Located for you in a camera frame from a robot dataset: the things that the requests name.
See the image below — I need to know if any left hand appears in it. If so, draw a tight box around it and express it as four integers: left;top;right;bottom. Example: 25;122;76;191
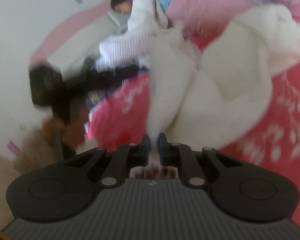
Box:
41;105;89;149

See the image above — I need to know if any cream white knit sweater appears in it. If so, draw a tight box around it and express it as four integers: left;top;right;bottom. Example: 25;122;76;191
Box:
147;5;300;150

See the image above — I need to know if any pink red floral bedsheet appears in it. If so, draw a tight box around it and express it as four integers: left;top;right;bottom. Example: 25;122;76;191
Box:
86;39;300;227

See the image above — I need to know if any white striped garment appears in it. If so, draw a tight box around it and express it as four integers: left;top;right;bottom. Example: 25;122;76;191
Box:
95;0;168;70

